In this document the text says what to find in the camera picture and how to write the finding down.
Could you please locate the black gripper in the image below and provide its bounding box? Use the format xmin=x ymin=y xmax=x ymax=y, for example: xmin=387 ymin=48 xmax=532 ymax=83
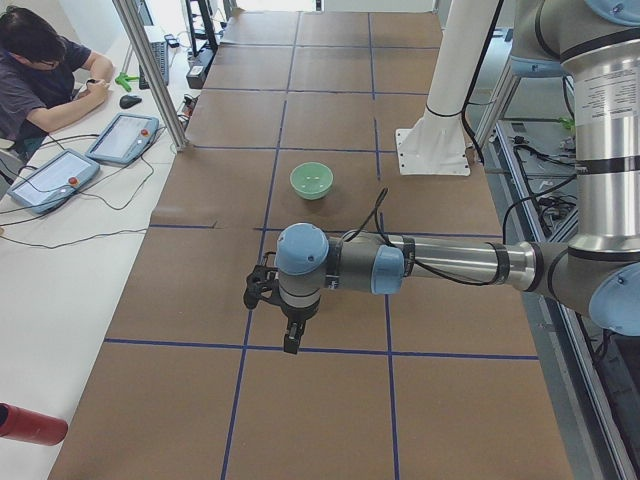
xmin=281 ymin=300 xmax=320 ymax=354

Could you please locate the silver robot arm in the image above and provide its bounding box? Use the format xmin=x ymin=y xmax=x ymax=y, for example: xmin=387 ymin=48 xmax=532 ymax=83
xmin=271 ymin=1 xmax=639 ymax=353

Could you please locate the green ceramic bowl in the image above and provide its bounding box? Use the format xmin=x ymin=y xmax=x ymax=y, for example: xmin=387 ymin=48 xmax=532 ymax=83
xmin=289 ymin=162 xmax=334 ymax=200

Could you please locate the far blue teach pendant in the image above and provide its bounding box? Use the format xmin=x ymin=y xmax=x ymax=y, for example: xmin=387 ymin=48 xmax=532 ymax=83
xmin=86 ymin=112 xmax=159 ymax=165

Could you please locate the blue teach pendant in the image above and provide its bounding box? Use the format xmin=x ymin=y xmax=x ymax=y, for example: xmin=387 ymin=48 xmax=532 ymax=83
xmin=8 ymin=149 xmax=100 ymax=214
xmin=86 ymin=112 xmax=159 ymax=165

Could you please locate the near blue teach pendant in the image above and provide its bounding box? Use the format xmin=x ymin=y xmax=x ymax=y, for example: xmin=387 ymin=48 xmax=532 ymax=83
xmin=8 ymin=149 xmax=100 ymax=214

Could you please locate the black computer mouse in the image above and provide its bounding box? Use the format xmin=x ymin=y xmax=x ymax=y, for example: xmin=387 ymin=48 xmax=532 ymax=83
xmin=119 ymin=94 xmax=142 ymax=109

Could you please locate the red cylinder bottle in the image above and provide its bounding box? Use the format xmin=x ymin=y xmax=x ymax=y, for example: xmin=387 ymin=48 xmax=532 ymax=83
xmin=1 ymin=403 xmax=68 ymax=446

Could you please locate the green plastic clamp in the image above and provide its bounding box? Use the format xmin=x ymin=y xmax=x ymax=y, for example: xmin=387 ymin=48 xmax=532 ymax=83
xmin=115 ymin=72 xmax=139 ymax=93

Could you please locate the black keyboard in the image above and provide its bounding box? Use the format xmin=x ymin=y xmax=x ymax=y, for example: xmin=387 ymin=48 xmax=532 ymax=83
xmin=138 ymin=41 xmax=170 ymax=90

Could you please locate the seated person dark shirt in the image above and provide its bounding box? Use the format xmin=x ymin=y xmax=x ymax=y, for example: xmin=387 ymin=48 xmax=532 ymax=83
xmin=1 ymin=6 xmax=114 ymax=156

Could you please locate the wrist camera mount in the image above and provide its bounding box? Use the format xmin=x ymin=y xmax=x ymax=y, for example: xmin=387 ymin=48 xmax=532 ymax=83
xmin=243 ymin=251 xmax=282 ymax=310

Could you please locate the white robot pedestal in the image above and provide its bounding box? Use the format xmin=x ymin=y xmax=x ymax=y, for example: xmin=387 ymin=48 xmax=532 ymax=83
xmin=396 ymin=0 xmax=502 ymax=176

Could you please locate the aluminium frame post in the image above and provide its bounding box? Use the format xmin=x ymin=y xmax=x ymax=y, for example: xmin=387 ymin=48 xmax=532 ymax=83
xmin=112 ymin=0 xmax=188 ymax=152

